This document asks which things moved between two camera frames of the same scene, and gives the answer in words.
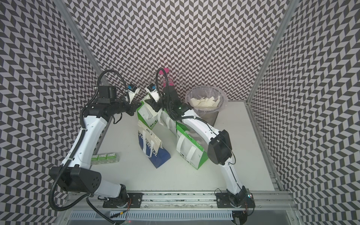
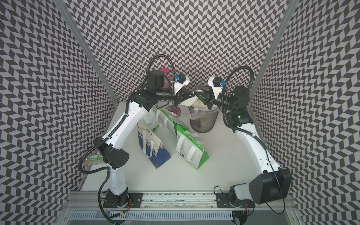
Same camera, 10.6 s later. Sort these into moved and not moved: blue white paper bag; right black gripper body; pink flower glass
Moved: right black gripper body
Not moved: pink flower glass; blue white paper bag
